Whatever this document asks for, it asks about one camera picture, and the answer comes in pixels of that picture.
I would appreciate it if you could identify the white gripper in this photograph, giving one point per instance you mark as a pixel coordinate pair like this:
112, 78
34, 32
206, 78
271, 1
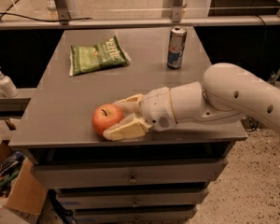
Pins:
156, 107

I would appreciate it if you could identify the red apple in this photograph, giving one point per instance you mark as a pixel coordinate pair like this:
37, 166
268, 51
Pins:
104, 117

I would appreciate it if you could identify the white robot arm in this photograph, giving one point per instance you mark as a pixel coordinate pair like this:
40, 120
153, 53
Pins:
225, 94

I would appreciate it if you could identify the redbull can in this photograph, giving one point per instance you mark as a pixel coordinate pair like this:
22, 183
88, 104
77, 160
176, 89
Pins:
176, 47

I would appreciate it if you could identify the grey drawer cabinet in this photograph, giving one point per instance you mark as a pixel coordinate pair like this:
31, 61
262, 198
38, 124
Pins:
56, 129

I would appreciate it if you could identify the top drawer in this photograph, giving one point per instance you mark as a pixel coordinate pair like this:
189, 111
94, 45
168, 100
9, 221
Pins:
124, 174

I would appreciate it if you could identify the drawer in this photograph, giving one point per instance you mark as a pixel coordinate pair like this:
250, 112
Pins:
135, 215
124, 174
135, 198

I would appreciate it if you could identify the green chip bag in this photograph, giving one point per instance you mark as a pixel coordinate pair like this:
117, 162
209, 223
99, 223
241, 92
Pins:
86, 59

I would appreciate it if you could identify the middle drawer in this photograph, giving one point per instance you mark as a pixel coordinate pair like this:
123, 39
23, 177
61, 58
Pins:
135, 198

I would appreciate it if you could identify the bottom drawer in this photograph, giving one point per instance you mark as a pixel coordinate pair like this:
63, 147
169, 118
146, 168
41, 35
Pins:
135, 215

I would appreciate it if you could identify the white pump bottle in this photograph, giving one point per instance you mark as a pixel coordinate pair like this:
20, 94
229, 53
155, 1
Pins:
7, 86

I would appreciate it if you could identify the cardboard box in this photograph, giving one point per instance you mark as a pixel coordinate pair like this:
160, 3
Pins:
24, 203

